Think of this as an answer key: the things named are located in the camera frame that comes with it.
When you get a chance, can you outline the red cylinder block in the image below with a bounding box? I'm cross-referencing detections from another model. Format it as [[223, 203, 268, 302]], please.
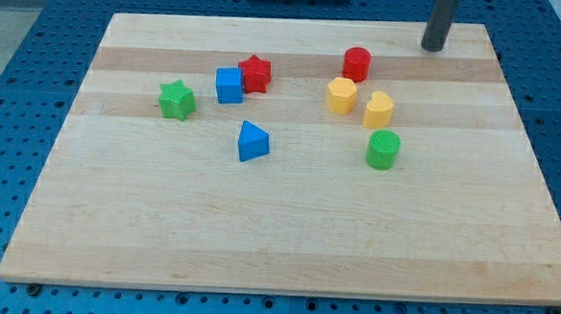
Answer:
[[342, 46, 372, 83]]

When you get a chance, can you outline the blue cube block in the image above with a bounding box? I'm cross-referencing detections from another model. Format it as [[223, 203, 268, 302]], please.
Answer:
[[215, 67, 244, 104]]

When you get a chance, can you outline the green star block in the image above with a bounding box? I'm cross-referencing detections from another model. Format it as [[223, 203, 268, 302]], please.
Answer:
[[158, 80, 197, 121]]

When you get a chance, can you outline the blue triangle block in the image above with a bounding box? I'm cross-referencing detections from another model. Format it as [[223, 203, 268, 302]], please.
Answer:
[[237, 120, 270, 162]]

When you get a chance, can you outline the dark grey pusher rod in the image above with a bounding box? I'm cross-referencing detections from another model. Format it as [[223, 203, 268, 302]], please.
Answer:
[[420, 0, 460, 53]]

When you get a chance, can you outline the green cylinder block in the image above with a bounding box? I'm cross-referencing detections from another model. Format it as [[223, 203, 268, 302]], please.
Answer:
[[365, 130, 402, 170]]

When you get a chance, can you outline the light wooden board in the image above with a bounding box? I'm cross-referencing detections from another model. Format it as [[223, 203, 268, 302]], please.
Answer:
[[0, 13, 561, 306]]

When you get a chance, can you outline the yellow hexagon block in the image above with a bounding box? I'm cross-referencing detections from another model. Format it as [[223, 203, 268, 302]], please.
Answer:
[[326, 77, 357, 115]]

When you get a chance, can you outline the red star block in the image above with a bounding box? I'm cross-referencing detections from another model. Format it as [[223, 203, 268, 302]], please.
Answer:
[[238, 55, 272, 94]]

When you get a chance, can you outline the yellow heart block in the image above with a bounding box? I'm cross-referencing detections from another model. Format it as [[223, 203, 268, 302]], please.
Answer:
[[363, 91, 395, 130]]

